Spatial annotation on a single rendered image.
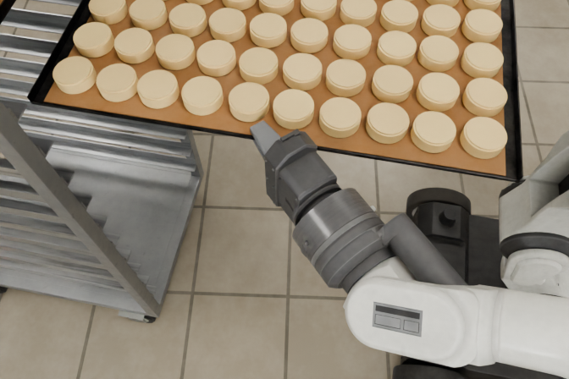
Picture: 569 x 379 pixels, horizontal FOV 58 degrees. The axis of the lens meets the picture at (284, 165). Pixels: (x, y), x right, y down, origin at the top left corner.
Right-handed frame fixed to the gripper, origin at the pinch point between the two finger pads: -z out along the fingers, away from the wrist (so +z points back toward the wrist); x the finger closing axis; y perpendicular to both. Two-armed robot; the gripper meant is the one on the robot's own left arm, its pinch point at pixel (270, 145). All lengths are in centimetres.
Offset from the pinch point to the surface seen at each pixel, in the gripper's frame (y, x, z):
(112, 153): 14, -84, -71
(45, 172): 25.4, -14.3, -22.5
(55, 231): 33, -46, -32
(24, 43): 20, -39, -78
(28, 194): 31, -28, -31
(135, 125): 5, -66, -63
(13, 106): 23.9, -3.5, -26.3
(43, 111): 25, -67, -82
